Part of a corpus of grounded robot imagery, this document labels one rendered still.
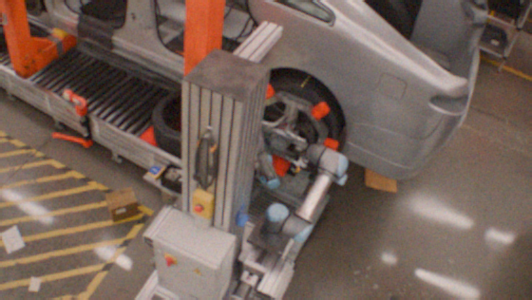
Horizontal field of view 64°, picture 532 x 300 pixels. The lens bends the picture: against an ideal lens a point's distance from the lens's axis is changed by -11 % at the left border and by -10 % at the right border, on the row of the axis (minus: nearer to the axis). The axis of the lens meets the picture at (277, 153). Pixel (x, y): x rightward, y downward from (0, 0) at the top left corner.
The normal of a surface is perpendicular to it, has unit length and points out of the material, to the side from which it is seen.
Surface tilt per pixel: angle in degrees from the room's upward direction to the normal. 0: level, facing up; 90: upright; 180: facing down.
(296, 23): 80
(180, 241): 0
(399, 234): 0
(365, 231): 0
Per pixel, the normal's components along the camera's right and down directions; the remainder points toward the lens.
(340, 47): -0.42, 0.48
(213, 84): 0.15, -0.69
